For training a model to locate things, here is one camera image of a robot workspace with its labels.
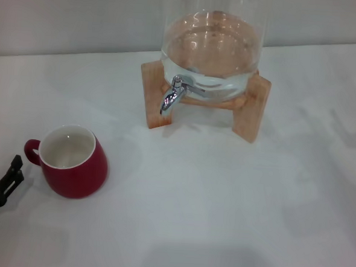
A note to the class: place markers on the red ceramic cup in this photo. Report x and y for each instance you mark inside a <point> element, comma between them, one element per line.
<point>78,176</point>

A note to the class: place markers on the chrome faucet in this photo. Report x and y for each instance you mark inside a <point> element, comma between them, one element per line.
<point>169,98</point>

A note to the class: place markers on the wooden dispenser stand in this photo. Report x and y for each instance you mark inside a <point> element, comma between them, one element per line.
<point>252,107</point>

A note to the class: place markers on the glass water dispenser jar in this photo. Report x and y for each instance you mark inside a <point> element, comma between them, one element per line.
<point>213,51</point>

